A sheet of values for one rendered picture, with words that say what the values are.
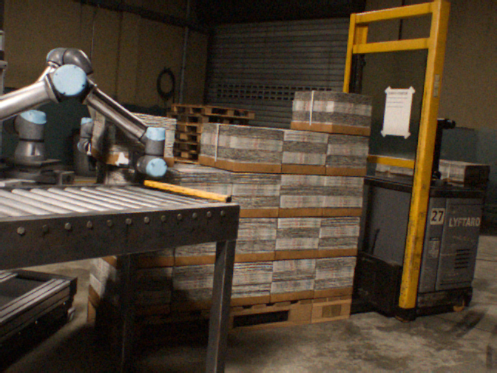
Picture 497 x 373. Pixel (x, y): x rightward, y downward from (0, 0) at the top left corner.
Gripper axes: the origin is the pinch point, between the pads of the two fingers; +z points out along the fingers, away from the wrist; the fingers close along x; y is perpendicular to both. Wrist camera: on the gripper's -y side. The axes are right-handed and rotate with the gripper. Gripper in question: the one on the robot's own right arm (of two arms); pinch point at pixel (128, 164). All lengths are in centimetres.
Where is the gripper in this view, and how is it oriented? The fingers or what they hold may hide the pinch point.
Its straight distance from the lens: 262.3
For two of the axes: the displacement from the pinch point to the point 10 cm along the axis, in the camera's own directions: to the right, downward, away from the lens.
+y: 0.9, -9.9, -1.0
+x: -8.7, -0.3, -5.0
